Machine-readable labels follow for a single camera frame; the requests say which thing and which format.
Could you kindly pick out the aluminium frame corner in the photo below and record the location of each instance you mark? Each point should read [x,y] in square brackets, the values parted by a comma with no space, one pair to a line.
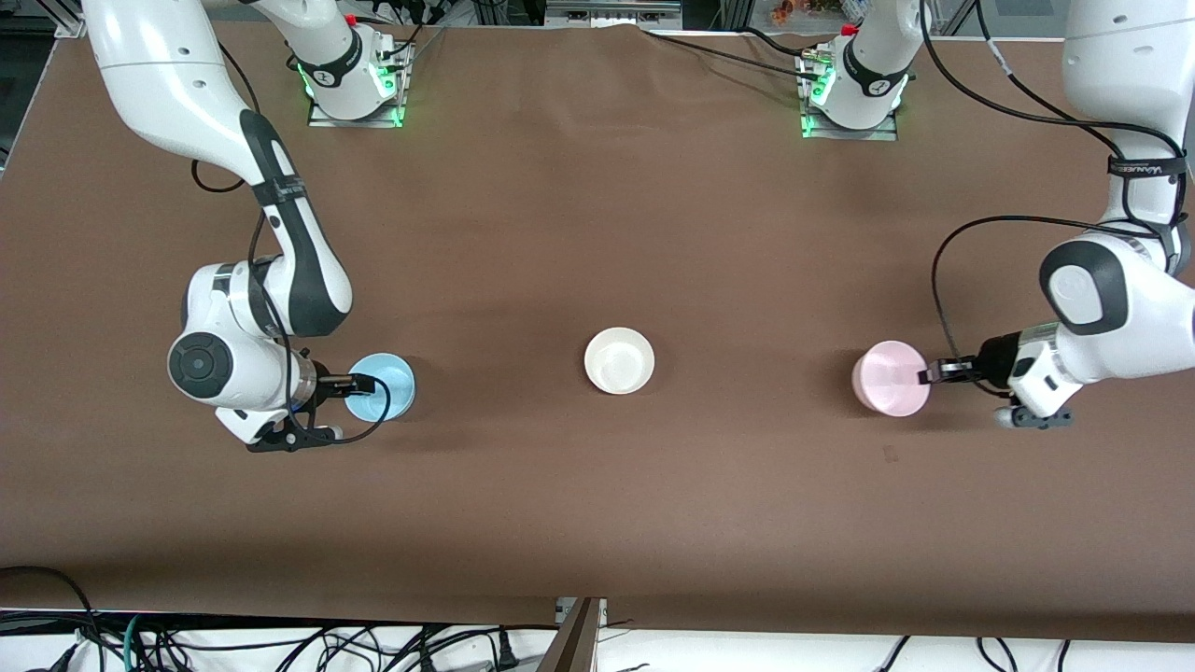
[67,23]

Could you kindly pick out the grey metal bracket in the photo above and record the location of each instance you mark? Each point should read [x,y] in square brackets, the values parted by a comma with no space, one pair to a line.
[611,11]

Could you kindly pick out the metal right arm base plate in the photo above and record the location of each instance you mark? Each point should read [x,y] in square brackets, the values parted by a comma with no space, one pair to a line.
[322,117]

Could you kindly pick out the light blue plastic bowl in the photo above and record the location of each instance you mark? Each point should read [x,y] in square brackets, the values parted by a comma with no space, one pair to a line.
[387,392]

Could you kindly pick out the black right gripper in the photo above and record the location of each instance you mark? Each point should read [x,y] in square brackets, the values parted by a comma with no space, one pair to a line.
[323,380]

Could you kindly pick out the brown table cover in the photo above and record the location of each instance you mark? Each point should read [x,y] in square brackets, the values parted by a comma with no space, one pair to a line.
[597,233]

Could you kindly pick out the aluminium profile post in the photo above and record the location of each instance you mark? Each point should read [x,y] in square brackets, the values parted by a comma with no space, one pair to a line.
[579,644]

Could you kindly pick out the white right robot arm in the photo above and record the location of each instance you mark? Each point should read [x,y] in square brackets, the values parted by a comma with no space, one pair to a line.
[159,65]

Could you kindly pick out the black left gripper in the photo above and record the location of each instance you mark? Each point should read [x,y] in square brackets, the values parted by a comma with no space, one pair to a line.
[996,358]

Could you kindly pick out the small orange object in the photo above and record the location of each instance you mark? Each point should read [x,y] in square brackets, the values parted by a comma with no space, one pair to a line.
[782,11]

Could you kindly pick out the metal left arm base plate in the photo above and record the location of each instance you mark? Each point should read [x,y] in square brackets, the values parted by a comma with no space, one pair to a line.
[822,131]

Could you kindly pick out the white plastic bowl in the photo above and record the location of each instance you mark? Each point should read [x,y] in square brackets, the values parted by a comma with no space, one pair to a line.
[619,360]

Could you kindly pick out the pink plastic bowl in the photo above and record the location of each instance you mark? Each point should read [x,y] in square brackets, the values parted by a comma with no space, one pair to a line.
[887,378]

